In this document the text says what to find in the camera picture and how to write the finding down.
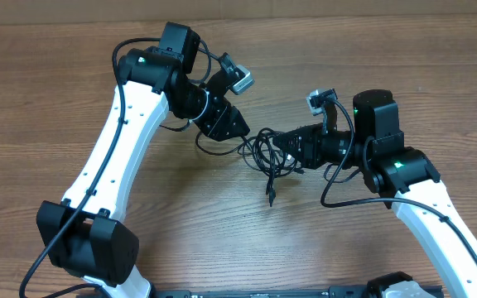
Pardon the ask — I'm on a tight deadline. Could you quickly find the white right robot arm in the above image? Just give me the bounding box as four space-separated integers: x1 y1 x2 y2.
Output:
272 89 477 297

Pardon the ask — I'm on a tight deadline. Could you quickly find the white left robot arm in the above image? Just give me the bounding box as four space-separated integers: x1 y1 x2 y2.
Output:
36 22 254 297

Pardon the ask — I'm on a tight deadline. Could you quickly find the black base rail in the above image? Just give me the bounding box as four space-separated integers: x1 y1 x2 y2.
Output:
76 284 442 298

